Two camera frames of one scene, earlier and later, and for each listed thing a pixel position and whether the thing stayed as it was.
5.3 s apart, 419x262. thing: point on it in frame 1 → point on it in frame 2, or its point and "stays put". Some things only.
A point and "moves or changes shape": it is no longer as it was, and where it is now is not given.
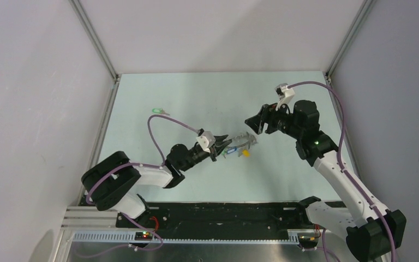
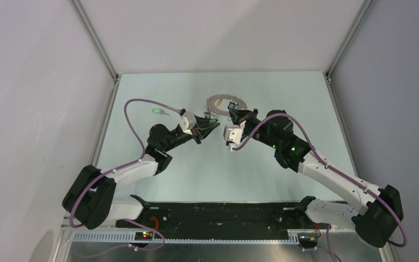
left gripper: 216,150 → 198,132
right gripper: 267,114 → 238,116
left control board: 143,236 stays put
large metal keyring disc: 252,140 moves or changes shape
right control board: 307,239 stays put
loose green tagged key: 160,111 stays put
